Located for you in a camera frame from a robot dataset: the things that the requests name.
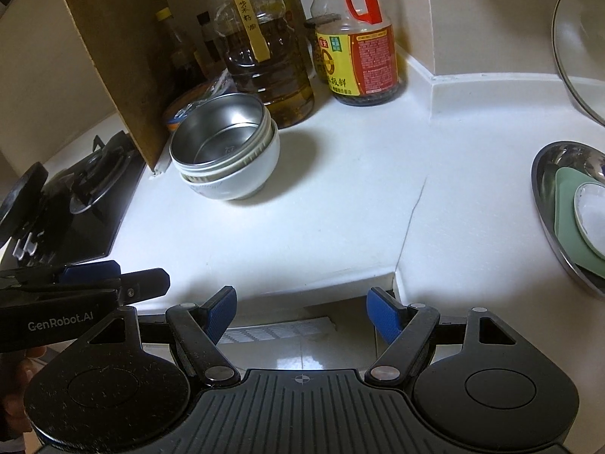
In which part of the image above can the colorful plastic packet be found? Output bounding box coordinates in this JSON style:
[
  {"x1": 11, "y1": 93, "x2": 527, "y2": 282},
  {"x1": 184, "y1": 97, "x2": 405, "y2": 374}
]
[{"x1": 163, "y1": 70, "x2": 237, "y2": 134}]

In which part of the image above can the black burner grate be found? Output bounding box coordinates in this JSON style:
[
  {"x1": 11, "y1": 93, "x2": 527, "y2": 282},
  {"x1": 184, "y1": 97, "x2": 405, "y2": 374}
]
[{"x1": 68, "y1": 135, "x2": 135, "y2": 221}]

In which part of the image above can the stainless steel bowl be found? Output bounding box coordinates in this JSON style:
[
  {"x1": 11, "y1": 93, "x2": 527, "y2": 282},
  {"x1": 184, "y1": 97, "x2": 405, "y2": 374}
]
[{"x1": 169, "y1": 92, "x2": 271, "y2": 178}]

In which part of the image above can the red handle soy sauce bottle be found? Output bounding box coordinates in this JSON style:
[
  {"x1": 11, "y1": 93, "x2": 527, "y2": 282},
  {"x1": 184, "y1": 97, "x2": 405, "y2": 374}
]
[{"x1": 305, "y1": 0, "x2": 407, "y2": 106}]

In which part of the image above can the green square plate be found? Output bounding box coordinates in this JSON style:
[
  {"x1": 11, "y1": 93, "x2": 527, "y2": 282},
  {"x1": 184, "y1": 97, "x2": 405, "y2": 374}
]
[{"x1": 554, "y1": 165, "x2": 605, "y2": 285}]

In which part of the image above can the yellow cap sauce bottle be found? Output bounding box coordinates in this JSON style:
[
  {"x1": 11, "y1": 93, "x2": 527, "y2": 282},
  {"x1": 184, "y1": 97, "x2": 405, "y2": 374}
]
[{"x1": 155, "y1": 7, "x2": 192, "y2": 90}]

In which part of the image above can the amber condiment bottle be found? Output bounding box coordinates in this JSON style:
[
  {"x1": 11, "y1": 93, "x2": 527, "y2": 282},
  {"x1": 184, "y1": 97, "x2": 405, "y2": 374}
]
[{"x1": 195, "y1": 11, "x2": 226, "y2": 79}]

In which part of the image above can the black glass gas stove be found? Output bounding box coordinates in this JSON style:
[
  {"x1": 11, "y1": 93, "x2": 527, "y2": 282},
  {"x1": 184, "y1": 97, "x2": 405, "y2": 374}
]
[{"x1": 9, "y1": 133, "x2": 147, "y2": 266}]

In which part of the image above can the large stainless steel plate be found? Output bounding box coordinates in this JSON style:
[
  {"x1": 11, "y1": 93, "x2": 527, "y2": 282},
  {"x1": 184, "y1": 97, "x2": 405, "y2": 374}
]
[{"x1": 530, "y1": 141, "x2": 605, "y2": 300}]

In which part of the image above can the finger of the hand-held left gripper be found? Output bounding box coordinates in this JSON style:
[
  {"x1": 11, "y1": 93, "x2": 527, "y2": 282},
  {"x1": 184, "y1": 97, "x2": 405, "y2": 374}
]
[
  {"x1": 0, "y1": 260, "x2": 121, "y2": 291},
  {"x1": 0, "y1": 269, "x2": 171, "y2": 304}
]

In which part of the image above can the black round disc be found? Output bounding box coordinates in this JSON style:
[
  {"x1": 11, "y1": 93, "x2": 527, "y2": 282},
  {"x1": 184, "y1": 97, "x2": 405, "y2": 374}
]
[{"x1": 0, "y1": 162, "x2": 49, "y2": 247}]

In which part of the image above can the glass pot lid black handle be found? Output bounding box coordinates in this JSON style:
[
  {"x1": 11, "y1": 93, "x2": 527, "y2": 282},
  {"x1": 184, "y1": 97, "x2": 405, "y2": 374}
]
[{"x1": 551, "y1": 0, "x2": 605, "y2": 128}]

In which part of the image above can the brown cardboard panel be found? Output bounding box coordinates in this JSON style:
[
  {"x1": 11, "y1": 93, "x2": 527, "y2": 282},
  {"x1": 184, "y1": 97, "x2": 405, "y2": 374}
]
[{"x1": 50, "y1": 0, "x2": 194, "y2": 173}]

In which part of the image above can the small floral white plate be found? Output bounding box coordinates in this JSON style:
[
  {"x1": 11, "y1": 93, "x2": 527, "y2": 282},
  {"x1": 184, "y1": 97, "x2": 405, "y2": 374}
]
[{"x1": 573, "y1": 182, "x2": 605, "y2": 261}]

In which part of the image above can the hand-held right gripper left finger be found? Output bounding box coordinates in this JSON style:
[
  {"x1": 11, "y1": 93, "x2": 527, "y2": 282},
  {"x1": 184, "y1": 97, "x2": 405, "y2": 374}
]
[{"x1": 87, "y1": 285, "x2": 242, "y2": 385}]

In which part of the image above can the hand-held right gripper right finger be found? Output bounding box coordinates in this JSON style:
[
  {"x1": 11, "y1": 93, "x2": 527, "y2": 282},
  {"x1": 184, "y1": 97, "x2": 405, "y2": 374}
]
[{"x1": 365, "y1": 286, "x2": 519, "y2": 385}]

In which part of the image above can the large clear cooking oil bottle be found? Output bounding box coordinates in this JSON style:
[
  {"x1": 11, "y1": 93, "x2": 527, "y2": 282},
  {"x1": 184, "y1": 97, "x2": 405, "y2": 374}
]
[{"x1": 208, "y1": 0, "x2": 316, "y2": 129}]

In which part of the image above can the white ceramic bowl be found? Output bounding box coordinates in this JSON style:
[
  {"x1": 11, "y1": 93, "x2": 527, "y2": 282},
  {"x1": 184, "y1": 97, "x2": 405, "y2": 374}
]
[{"x1": 177, "y1": 116, "x2": 281, "y2": 202}]

